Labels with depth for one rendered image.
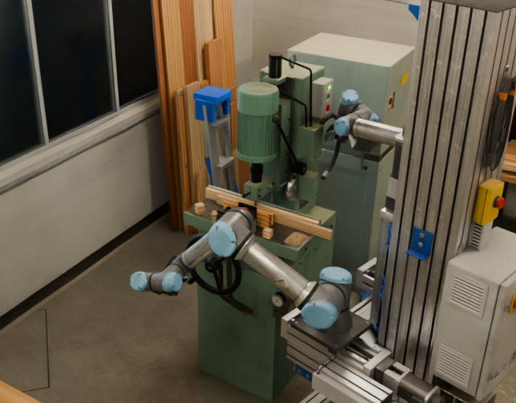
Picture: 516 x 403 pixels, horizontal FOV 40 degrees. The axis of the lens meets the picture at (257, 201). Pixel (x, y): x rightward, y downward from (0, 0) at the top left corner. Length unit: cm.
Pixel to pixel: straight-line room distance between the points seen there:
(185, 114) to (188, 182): 47
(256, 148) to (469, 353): 120
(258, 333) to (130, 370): 78
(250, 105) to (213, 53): 189
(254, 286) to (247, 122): 75
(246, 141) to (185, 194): 175
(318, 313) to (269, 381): 109
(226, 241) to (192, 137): 219
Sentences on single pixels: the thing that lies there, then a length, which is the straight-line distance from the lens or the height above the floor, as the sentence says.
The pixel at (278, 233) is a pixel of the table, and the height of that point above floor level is 90.
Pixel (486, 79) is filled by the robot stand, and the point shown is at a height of 183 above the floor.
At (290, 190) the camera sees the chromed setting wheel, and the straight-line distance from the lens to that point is 316.
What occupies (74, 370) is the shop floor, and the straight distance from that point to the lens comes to 381.
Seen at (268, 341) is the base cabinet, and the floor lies 36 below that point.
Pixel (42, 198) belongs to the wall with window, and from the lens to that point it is 406.
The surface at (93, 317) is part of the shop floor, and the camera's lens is 415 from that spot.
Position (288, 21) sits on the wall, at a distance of 553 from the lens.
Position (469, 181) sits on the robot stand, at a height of 150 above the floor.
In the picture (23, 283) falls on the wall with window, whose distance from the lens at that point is 415.
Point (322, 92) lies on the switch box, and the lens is 315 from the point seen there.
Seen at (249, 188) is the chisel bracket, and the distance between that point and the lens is 312.
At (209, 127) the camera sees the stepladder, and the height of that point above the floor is 98.
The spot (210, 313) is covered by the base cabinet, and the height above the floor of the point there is 39.
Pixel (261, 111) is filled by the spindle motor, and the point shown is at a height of 143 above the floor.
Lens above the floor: 246
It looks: 28 degrees down
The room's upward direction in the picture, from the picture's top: 1 degrees clockwise
